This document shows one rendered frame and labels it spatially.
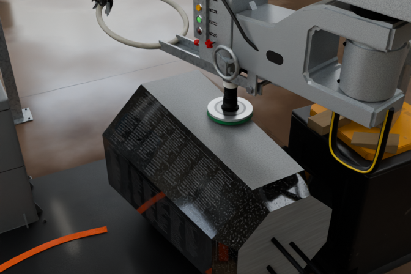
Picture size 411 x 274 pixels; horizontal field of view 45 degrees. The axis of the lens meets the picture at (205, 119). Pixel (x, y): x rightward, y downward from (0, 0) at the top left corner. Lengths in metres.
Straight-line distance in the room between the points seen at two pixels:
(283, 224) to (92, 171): 1.72
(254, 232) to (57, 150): 2.07
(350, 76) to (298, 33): 0.24
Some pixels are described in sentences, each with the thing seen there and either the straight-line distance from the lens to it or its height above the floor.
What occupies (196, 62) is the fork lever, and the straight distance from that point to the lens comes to 2.32.
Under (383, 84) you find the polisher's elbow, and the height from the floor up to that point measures 1.34.
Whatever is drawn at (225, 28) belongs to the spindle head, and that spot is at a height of 1.34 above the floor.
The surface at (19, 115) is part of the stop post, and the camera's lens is 4.13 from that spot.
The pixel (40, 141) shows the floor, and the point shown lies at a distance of 3.84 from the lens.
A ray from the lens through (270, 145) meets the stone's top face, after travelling 2.18.
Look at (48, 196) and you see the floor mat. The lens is 3.31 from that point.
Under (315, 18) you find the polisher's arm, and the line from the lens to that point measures 1.72.
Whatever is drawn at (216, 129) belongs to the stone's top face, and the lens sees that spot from 2.26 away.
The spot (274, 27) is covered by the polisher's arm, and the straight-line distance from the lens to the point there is 1.86.
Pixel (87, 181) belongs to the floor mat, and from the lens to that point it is 3.35.
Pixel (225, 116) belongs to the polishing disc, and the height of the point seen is 0.89.
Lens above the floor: 2.11
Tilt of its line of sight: 33 degrees down
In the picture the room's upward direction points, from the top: straight up
